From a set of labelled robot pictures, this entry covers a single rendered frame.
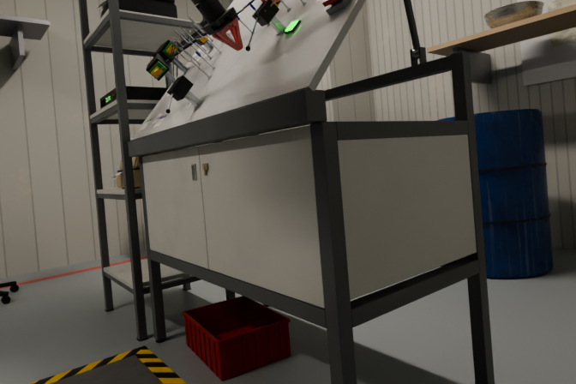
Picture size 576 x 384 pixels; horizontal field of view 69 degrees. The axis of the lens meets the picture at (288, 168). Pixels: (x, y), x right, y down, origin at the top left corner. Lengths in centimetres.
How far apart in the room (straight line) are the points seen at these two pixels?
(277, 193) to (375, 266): 28
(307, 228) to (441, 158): 44
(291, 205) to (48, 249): 328
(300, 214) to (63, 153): 330
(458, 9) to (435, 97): 69
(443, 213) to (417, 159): 18
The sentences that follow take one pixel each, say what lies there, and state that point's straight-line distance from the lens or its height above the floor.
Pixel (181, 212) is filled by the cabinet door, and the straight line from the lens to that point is 153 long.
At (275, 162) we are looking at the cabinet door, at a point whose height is 72.
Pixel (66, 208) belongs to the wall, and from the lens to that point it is 407.
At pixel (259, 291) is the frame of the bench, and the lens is 115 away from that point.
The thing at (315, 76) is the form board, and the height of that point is 89.
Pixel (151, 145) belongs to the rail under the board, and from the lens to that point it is 163.
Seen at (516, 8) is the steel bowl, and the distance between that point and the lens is 298.
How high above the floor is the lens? 72
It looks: 1 degrees down
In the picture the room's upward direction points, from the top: 5 degrees counter-clockwise
